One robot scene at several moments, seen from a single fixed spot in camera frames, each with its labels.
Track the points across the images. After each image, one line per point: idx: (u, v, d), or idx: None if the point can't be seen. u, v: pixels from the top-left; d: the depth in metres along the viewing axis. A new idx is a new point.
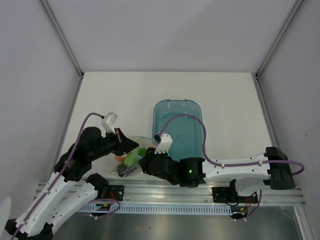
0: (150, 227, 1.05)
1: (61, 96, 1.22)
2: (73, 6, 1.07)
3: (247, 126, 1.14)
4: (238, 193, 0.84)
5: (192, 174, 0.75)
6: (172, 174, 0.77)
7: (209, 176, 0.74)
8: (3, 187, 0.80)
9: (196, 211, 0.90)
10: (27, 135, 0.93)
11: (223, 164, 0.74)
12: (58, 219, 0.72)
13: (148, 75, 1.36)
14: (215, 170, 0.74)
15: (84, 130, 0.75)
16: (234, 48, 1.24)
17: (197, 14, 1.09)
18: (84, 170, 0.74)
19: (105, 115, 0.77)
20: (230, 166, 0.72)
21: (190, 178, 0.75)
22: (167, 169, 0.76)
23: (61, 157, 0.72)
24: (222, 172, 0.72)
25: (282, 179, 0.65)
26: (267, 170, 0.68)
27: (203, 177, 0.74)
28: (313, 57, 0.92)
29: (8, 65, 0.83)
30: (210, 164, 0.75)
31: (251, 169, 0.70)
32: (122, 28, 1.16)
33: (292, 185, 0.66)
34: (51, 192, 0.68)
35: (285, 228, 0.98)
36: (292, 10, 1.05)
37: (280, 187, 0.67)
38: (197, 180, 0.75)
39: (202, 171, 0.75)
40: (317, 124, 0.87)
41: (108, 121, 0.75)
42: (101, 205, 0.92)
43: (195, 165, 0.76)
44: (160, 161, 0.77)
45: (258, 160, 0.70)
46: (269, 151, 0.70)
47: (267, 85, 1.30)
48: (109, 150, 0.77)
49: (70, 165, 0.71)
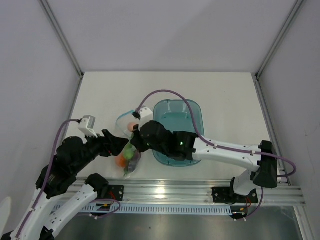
0: (150, 227, 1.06)
1: (60, 96, 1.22)
2: (72, 6, 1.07)
3: (246, 125, 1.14)
4: (235, 191, 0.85)
5: (184, 146, 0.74)
6: (163, 142, 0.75)
7: (199, 153, 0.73)
8: (3, 187, 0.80)
9: (196, 211, 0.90)
10: (26, 135, 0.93)
11: (215, 144, 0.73)
12: (58, 225, 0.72)
13: (149, 75, 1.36)
14: (206, 148, 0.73)
15: (64, 142, 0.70)
16: (234, 48, 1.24)
17: (196, 14, 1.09)
18: (68, 183, 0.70)
19: (83, 120, 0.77)
20: (221, 149, 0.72)
21: (179, 150, 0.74)
22: (159, 136, 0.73)
23: (41, 173, 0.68)
24: (212, 152, 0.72)
25: (268, 173, 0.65)
26: (258, 160, 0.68)
27: (192, 151, 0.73)
28: (313, 57, 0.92)
29: (8, 65, 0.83)
30: (202, 141, 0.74)
31: (242, 156, 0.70)
32: (122, 28, 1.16)
33: (275, 182, 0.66)
34: (37, 208, 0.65)
35: (285, 228, 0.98)
36: (292, 9, 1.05)
37: (263, 180, 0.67)
38: (186, 154, 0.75)
39: (192, 147, 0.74)
40: (318, 124, 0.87)
41: (87, 126, 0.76)
42: (102, 205, 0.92)
43: (188, 139, 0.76)
44: (154, 126, 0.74)
45: (251, 149, 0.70)
46: (263, 145, 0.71)
47: (267, 84, 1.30)
48: (93, 154, 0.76)
49: (50, 181, 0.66)
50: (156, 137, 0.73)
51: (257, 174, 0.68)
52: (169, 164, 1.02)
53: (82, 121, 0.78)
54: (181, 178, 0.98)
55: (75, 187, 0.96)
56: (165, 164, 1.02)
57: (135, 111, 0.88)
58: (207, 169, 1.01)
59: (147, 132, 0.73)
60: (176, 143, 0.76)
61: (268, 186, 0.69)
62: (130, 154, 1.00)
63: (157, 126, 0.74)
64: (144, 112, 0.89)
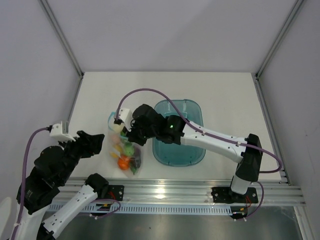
0: (150, 227, 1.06)
1: (60, 96, 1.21)
2: (72, 6, 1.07)
3: (246, 125, 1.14)
4: (232, 189, 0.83)
5: (173, 128, 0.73)
6: (153, 123, 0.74)
7: (187, 137, 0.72)
8: (3, 187, 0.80)
9: (196, 211, 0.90)
10: (26, 135, 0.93)
11: (204, 131, 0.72)
12: (58, 226, 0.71)
13: (149, 75, 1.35)
14: (194, 134, 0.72)
15: (42, 153, 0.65)
16: (234, 48, 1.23)
17: (197, 14, 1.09)
18: (49, 196, 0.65)
19: (54, 126, 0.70)
20: (209, 137, 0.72)
21: (168, 132, 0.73)
22: (148, 115, 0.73)
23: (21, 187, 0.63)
24: (200, 138, 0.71)
25: (250, 164, 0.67)
26: (242, 151, 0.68)
27: (181, 135, 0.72)
28: (313, 57, 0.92)
29: (8, 65, 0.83)
30: (191, 128, 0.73)
31: (227, 146, 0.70)
32: (122, 28, 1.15)
33: (255, 173, 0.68)
34: (22, 223, 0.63)
35: (285, 228, 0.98)
36: (292, 9, 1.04)
37: (244, 171, 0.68)
38: (175, 137, 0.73)
39: (181, 131, 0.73)
40: (318, 124, 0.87)
41: (62, 132, 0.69)
42: (101, 205, 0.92)
43: (178, 122, 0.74)
44: (144, 108, 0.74)
45: (237, 140, 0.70)
46: (250, 138, 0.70)
47: (267, 84, 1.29)
48: (76, 157, 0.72)
49: (29, 196, 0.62)
50: (145, 117, 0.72)
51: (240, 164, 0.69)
52: (169, 165, 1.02)
53: (53, 127, 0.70)
54: (181, 178, 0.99)
55: (74, 187, 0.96)
56: (165, 164, 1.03)
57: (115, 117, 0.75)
58: (207, 169, 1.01)
59: (136, 112, 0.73)
60: (166, 125, 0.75)
61: (247, 178, 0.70)
62: (129, 152, 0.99)
63: (148, 108, 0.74)
64: (124, 112, 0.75)
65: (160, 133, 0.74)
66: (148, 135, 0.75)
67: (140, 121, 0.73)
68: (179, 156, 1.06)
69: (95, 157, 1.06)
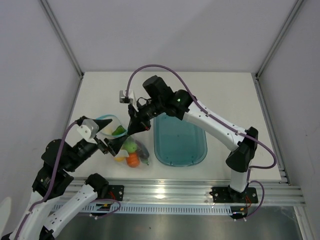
0: (150, 227, 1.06)
1: (60, 96, 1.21)
2: (73, 6, 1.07)
3: (246, 125, 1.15)
4: (231, 186, 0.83)
5: (180, 103, 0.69)
6: (161, 94, 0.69)
7: (191, 114, 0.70)
8: (3, 187, 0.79)
9: (196, 211, 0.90)
10: (26, 135, 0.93)
11: (209, 112, 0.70)
12: (58, 225, 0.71)
13: (149, 75, 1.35)
14: (198, 113, 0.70)
15: (47, 148, 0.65)
16: (234, 48, 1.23)
17: (196, 14, 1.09)
18: (64, 185, 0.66)
19: (83, 128, 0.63)
20: (213, 120, 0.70)
21: (174, 105, 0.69)
22: (158, 85, 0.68)
23: (37, 175, 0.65)
24: (203, 119, 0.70)
25: (242, 153, 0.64)
26: (239, 141, 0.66)
27: (184, 111, 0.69)
28: (313, 57, 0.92)
29: (8, 65, 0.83)
30: (197, 107, 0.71)
31: (226, 133, 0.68)
32: (122, 28, 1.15)
33: (245, 164, 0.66)
34: (34, 212, 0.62)
35: (285, 228, 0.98)
36: (292, 10, 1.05)
37: (235, 159, 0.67)
38: (179, 111, 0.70)
39: (187, 107, 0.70)
40: (317, 124, 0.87)
41: (89, 137, 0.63)
42: (101, 205, 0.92)
43: (185, 96, 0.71)
44: (154, 77, 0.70)
45: (238, 130, 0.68)
46: (251, 131, 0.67)
47: (267, 84, 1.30)
48: (89, 151, 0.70)
49: (46, 183, 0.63)
50: (154, 87, 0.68)
51: (233, 152, 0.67)
52: (171, 165, 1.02)
53: (81, 128, 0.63)
54: (181, 178, 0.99)
55: (75, 187, 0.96)
56: (167, 164, 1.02)
57: (123, 96, 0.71)
58: (207, 169, 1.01)
59: (146, 81, 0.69)
60: (173, 98, 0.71)
61: (237, 168, 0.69)
62: (132, 148, 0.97)
63: (158, 78, 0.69)
64: (131, 92, 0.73)
65: (166, 105, 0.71)
66: (158, 111, 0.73)
67: (149, 91, 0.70)
68: (180, 156, 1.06)
69: (95, 157, 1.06)
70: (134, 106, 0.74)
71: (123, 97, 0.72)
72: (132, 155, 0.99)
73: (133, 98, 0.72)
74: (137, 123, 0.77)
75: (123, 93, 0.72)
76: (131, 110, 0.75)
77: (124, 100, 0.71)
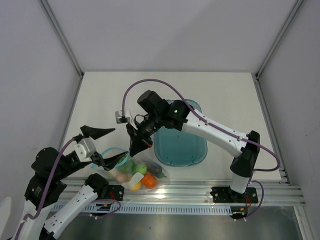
0: (150, 227, 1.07)
1: (60, 96, 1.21)
2: (72, 6, 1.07)
3: (245, 125, 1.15)
4: (231, 187, 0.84)
5: (177, 114, 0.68)
6: (157, 108, 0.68)
7: (189, 124, 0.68)
8: (3, 187, 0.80)
9: (196, 211, 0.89)
10: (26, 135, 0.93)
11: (207, 121, 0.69)
12: (59, 226, 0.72)
13: (149, 75, 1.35)
14: (196, 122, 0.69)
15: (37, 156, 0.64)
16: (234, 48, 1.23)
17: (196, 14, 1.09)
18: (56, 192, 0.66)
19: (79, 147, 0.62)
20: (213, 127, 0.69)
21: (171, 116, 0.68)
22: (152, 99, 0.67)
23: (29, 184, 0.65)
24: (202, 127, 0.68)
25: (247, 159, 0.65)
26: (242, 147, 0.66)
27: (183, 122, 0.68)
28: (313, 57, 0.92)
29: (9, 66, 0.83)
30: (195, 116, 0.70)
31: (228, 140, 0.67)
32: (122, 28, 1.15)
33: (250, 169, 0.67)
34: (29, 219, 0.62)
35: (285, 227, 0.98)
36: (292, 10, 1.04)
37: (240, 165, 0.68)
38: (177, 122, 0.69)
39: (184, 117, 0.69)
40: (317, 124, 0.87)
41: (84, 157, 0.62)
42: (102, 205, 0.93)
43: (182, 106, 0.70)
44: (147, 92, 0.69)
45: (239, 135, 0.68)
46: (252, 135, 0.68)
47: (267, 84, 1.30)
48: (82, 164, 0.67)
49: (37, 193, 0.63)
50: (148, 101, 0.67)
51: (237, 157, 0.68)
52: (171, 165, 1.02)
53: (78, 147, 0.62)
54: (181, 178, 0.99)
55: (74, 187, 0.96)
56: (167, 164, 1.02)
57: (119, 116, 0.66)
58: (207, 169, 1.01)
59: (140, 97, 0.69)
60: (169, 109, 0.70)
61: (242, 173, 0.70)
62: (142, 169, 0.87)
63: (151, 92, 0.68)
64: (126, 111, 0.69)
65: (163, 118, 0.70)
66: (157, 126, 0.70)
67: (144, 106, 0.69)
68: (180, 156, 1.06)
69: None
70: (132, 123, 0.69)
71: (119, 116, 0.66)
72: (146, 176, 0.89)
73: (130, 116, 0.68)
74: (138, 142, 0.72)
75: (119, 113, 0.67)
76: (130, 129, 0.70)
77: (121, 120, 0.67)
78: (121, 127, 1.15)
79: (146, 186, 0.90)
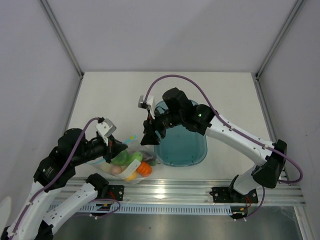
0: (150, 227, 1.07)
1: (60, 96, 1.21)
2: (72, 5, 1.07)
3: (244, 124, 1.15)
4: (233, 187, 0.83)
5: (201, 118, 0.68)
6: (182, 109, 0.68)
7: (213, 129, 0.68)
8: (3, 187, 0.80)
9: (197, 211, 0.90)
10: (26, 135, 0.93)
11: (232, 126, 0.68)
12: (58, 220, 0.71)
13: (148, 75, 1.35)
14: (221, 128, 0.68)
15: (65, 133, 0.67)
16: (234, 48, 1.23)
17: (196, 15, 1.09)
18: (67, 176, 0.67)
19: (103, 123, 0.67)
20: (236, 133, 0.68)
21: (195, 120, 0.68)
22: (180, 100, 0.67)
23: (40, 165, 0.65)
24: (227, 133, 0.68)
25: (269, 169, 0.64)
26: (267, 155, 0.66)
27: (207, 126, 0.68)
28: (313, 56, 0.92)
29: (8, 66, 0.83)
30: (219, 121, 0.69)
31: (253, 147, 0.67)
32: (122, 28, 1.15)
33: (274, 181, 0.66)
34: (35, 202, 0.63)
35: (285, 227, 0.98)
36: (292, 10, 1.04)
37: (264, 175, 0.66)
38: (201, 126, 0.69)
39: (209, 122, 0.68)
40: (318, 124, 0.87)
41: (104, 134, 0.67)
42: (101, 205, 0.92)
43: (206, 112, 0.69)
44: (176, 90, 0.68)
45: (265, 143, 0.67)
46: (278, 143, 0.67)
47: (267, 84, 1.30)
48: (96, 154, 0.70)
49: (48, 173, 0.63)
50: (176, 101, 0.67)
51: (261, 166, 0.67)
52: (171, 165, 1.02)
53: (101, 124, 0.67)
54: (181, 178, 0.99)
55: (74, 187, 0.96)
56: (167, 164, 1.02)
57: (142, 101, 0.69)
58: (208, 169, 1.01)
59: (168, 94, 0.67)
60: (194, 113, 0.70)
61: (266, 184, 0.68)
62: (139, 156, 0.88)
63: (180, 92, 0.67)
64: (150, 99, 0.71)
65: (186, 120, 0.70)
66: (174, 123, 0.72)
67: (170, 103, 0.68)
68: (181, 157, 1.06)
69: None
70: (151, 112, 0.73)
71: (141, 102, 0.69)
72: (141, 164, 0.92)
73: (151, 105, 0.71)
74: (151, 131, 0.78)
75: (142, 99, 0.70)
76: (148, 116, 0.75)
77: (142, 106, 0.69)
78: (121, 127, 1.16)
79: (142, 175, 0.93)
